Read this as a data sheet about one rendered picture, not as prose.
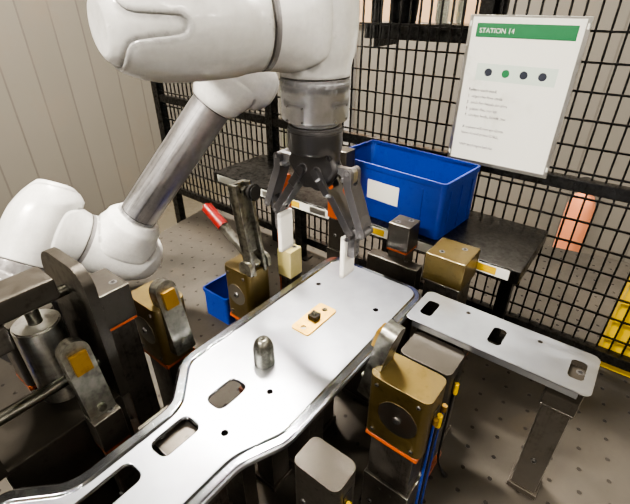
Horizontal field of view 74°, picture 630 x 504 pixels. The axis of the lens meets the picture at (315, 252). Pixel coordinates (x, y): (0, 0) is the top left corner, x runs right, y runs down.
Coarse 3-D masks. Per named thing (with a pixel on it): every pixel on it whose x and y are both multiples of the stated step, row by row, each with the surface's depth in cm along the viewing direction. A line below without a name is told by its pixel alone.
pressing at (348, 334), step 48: (288, 288) 81; (336, 288) 81; (384, 288) 81; (240, 336) 70; (288, 336) 70; (336, 336) 70; (192, 384) 61; (288, 384) 61; (336, 384) 62; (144, 432) 54; (240, 432) 54; (288, 432) 55; (96, 480) 49; (144, 480) 49; (192, 480) 49
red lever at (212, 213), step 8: (208, 208) 79; (208, 216) 79; (216, 216) 79; (216, 224) 79; (224, 224) 79; (224, 232) 79; (232, 232) 79; (232, 240) 78; (240, 248) 78; (256, 264) 77
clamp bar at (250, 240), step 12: (240, 180) 72; (240, 192) 71; (252, 192) 69; (240, 204) 71; (252, 204) 73; (240, 216) 72; (252, 216) 74; (240, 228) 73; (252, 228) 75; (240, 240) 75; (252, 240) 76; (252, 264) 76; (264, 264) 78
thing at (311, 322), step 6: (318, 306) 76; (324, 306) 76; (312, 312) 73; (318, 312) 73; (324, 312) 75; (330, 312) 75; (300, 318) 73; (306, 318) 73; (312, 318) 72; (318, 318) 73; (324, 318) 73; (294, 324) 72; (300, 324) 72; (306, 324) 72; (312, 324) 72; (318, 324) 72; (300, 330) 71; (306, 330) 71; (312, 330) 71
